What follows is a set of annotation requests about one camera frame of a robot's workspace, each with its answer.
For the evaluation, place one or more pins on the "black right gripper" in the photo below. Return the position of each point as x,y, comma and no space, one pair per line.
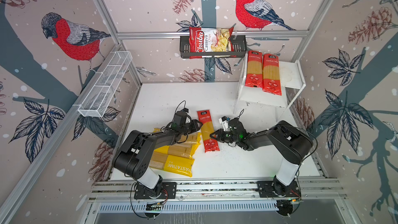
219,134

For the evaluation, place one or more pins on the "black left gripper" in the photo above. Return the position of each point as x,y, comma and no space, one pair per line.
195,126

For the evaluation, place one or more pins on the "red spaghetti bag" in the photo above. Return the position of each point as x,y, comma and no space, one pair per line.
206,130
254,70
271,75

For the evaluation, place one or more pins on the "yellow pasta bag top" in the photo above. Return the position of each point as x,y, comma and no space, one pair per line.
189,140

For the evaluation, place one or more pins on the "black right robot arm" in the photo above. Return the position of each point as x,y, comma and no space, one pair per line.
293,144

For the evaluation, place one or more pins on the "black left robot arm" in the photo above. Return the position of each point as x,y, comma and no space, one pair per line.
134,155

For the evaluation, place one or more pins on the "yellow Pastatime pasta bag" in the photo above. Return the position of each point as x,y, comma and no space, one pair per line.
172,164

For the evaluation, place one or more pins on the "white two-tier shelf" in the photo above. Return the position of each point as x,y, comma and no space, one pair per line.
292,83

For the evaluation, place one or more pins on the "red cassava chips bag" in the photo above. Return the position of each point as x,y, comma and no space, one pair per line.
210,40

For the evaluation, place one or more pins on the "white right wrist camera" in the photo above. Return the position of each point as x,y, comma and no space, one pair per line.
224,121

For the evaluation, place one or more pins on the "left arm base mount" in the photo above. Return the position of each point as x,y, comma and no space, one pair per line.
162,191

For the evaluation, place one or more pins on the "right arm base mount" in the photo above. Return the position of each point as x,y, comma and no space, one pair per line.
273,189

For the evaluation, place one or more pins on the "white wire mesh basket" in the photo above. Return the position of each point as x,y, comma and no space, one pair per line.
100,95

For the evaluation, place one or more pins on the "black wall basket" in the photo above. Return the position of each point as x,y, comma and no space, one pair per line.
238,45

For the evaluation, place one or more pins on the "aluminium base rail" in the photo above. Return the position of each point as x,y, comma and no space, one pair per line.
309,188

